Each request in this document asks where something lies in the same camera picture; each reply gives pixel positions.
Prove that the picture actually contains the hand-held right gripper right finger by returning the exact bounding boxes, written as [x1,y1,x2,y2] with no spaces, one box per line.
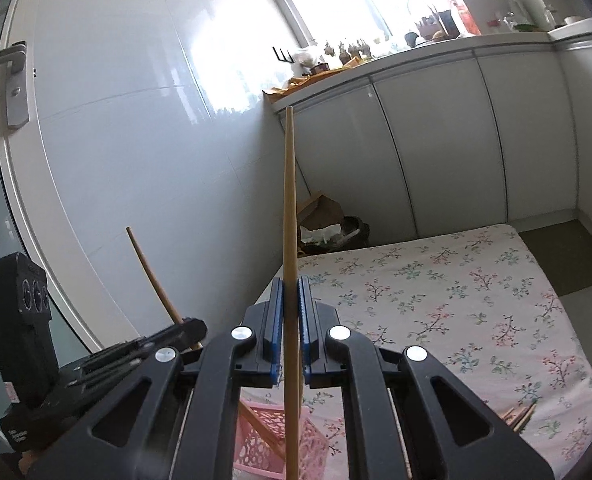
[298,275,571,480]

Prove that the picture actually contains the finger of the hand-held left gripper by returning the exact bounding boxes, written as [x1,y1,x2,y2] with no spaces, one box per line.
[82,316,207,377]

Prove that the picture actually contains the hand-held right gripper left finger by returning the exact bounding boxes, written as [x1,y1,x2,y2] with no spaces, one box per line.
[26,277,284,480]

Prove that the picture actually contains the long wooden chopstick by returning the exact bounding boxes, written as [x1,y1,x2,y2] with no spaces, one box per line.
[238,400,287,462]
[282,106,301,480]
[126,226,201,352]

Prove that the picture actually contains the pink perforated plastic basket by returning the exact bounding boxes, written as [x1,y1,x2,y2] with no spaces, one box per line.
[233,397,329,480]

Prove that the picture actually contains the group of wooden chopsticks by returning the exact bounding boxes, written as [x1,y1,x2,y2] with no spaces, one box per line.
[500,401,537,433]

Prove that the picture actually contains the black trash bin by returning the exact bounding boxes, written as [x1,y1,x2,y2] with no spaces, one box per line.
[298,215,371,256]

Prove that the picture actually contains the floral tablecloth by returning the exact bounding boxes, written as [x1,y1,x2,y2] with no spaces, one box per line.
[233,223,592,480]

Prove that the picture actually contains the white kitchen cabinets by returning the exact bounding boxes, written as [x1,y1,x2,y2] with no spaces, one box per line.
[273,32,592,248]

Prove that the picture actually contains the dark floor mat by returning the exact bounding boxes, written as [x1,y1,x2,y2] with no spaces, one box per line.
[518,217,592,298]

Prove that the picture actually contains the silver door handle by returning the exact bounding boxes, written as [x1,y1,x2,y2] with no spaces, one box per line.
[0,41,31,130]

